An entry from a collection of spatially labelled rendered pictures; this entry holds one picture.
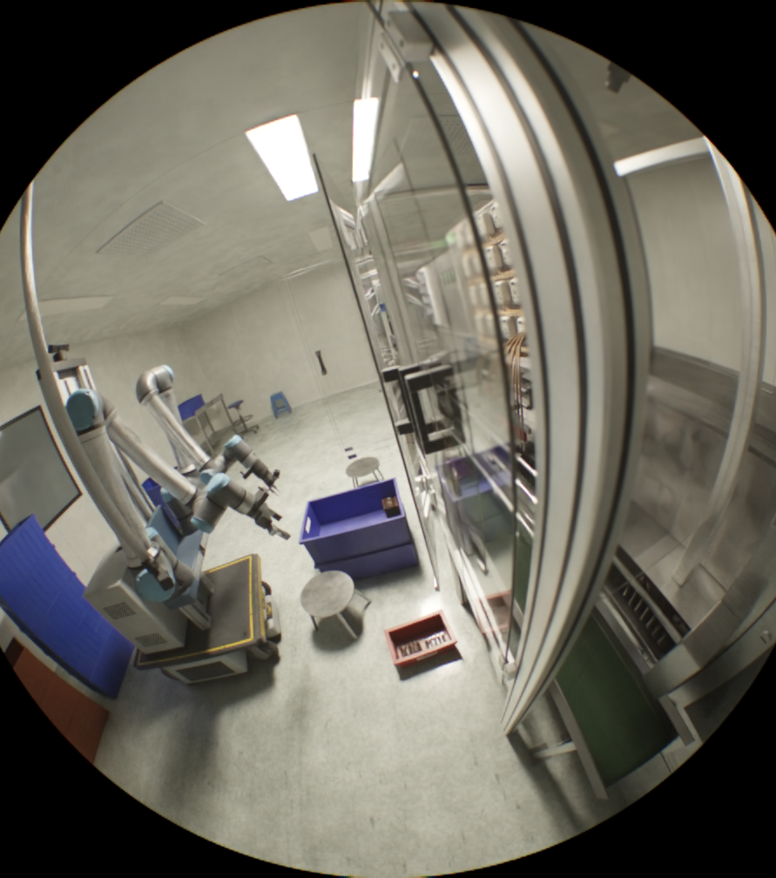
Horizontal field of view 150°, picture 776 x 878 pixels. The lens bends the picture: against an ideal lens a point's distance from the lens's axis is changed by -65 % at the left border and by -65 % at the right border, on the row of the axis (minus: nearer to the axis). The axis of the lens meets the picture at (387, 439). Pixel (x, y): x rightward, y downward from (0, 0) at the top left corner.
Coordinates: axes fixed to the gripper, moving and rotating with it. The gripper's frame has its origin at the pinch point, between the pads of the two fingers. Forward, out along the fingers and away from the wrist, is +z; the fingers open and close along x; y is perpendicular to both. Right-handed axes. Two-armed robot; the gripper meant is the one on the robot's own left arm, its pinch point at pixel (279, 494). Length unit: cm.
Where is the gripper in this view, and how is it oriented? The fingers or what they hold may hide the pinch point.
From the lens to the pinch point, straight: 155.7
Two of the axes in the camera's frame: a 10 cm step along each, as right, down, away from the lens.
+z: 6.4, 7.0, 3.1
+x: -1.8, -2.6, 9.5
